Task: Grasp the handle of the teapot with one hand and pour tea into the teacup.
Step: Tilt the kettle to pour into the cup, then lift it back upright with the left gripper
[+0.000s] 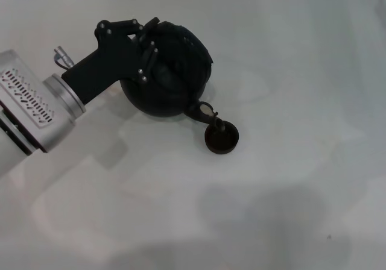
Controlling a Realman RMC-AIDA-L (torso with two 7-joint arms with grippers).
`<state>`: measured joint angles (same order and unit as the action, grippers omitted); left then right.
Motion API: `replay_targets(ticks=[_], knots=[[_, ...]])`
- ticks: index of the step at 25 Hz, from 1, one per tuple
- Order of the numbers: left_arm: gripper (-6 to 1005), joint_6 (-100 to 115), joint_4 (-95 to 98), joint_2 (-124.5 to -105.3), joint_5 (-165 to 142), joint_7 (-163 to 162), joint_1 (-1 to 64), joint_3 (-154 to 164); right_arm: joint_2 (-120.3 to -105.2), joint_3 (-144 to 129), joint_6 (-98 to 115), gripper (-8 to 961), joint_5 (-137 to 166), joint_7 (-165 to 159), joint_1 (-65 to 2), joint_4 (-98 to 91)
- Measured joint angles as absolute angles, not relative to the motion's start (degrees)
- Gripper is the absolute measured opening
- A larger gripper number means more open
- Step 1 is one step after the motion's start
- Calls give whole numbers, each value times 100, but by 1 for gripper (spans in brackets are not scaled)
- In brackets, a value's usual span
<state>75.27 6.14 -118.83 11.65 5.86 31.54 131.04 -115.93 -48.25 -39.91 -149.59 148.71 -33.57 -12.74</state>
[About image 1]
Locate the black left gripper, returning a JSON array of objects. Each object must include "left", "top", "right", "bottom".
[{"left": 62, "top": 16, "right": 160, "bottom": 105}]

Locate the black round teapot with handle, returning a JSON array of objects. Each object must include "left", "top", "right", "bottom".
[{"left": 119, "top": 20, "right": 226, "bottom": 133}]

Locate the small dark brown teacup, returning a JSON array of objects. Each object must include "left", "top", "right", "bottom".
[{"left": 204, "top": 119, "right": 240, "bottom": 155}]

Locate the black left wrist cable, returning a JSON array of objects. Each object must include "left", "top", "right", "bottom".
[{"left": 53, "top": 45, "right": 71, "bottom": 71}]

